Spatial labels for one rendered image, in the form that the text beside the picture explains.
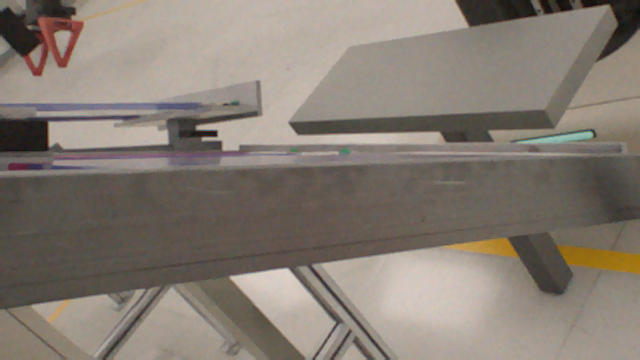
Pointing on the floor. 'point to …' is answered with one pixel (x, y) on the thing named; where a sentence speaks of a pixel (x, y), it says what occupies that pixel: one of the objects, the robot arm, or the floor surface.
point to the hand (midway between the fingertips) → (48, 66)
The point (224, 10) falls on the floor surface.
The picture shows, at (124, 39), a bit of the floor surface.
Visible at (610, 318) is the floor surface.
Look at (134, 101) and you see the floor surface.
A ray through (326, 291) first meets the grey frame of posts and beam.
